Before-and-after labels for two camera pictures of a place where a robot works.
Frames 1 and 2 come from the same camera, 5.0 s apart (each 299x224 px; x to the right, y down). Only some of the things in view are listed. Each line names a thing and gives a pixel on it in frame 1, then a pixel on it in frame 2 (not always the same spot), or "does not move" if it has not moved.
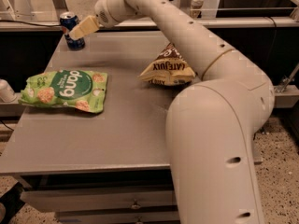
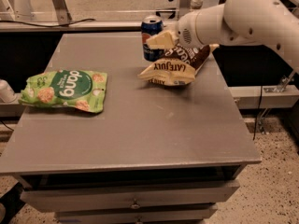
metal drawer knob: [135, 205] does not move
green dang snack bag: [77, 89] does not move
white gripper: [103, 11] → [185, 33]
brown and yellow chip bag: [169, 69] does not move
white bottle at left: [7, 92] does not move
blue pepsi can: [67, 21] → [151, 26]
